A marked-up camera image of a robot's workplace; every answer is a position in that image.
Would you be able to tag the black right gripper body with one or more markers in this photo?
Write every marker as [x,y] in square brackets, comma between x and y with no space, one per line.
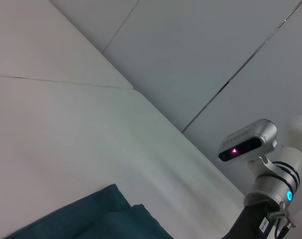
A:
[250,224]

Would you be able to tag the teal t-shirt with cream lettering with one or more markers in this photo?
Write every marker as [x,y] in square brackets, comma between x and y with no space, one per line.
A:
[91,219]

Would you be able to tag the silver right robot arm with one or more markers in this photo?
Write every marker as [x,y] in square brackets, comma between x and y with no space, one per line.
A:
[280,174]

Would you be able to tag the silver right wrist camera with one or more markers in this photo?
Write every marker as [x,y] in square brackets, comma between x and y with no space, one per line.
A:
[248,142]

